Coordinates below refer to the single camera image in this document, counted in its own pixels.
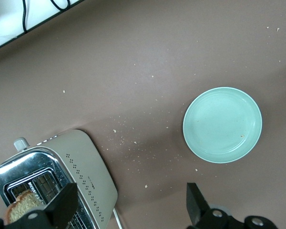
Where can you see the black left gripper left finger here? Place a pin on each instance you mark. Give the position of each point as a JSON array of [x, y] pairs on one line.
[[62, 207]]

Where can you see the green plate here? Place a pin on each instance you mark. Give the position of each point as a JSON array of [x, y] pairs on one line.
[[222, 125]]

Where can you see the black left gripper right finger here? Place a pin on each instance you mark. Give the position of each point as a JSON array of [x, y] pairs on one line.
[[196, 205]]

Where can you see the brown toast bread slice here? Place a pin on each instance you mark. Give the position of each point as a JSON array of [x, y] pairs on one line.
[[21, 207]]

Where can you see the beige chrome toaster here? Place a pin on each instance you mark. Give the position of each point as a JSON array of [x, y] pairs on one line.
[[90, 162]]

